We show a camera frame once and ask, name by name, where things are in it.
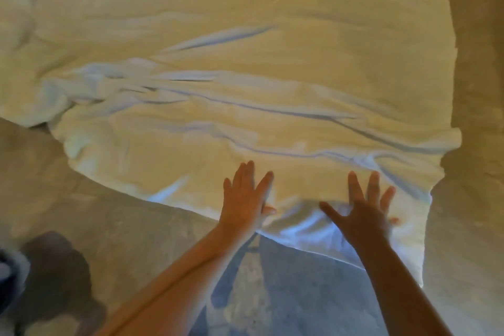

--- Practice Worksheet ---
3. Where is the person's right hand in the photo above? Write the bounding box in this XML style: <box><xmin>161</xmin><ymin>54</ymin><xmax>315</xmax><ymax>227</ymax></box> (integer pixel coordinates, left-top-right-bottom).
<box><xmin>319</xmin><ymin>170</ymin><xmax>401</xmax><ymax>254</ymax></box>

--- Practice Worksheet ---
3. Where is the person's left hand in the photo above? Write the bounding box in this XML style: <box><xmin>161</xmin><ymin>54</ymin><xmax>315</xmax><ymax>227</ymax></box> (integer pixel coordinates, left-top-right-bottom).
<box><xmin>217</xmin><ymin>160</ymin><xmax>278</xmax><ymax>238</ymax></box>

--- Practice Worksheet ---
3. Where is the white towel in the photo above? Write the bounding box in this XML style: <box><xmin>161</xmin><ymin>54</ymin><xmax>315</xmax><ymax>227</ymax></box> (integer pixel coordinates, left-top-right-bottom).
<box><xmin>0</xmin><ymin>0</ymin><xmax>462</xmax><ymax>289</ymax></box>

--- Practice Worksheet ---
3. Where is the person's right forearm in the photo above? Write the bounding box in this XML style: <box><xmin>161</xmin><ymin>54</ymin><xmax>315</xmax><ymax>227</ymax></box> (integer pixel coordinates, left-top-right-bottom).
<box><xmin>354</xmin><ymin>241</ymin><xmax>454</xmax><ymax>336</ymax></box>

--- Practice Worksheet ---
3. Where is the person's left forearm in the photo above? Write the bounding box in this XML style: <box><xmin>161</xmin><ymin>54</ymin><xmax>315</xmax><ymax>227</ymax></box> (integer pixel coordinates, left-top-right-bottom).
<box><xmin>94</xmin><ymin>225</ymin><xmax>257</xmax><ymax>336</ymax></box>

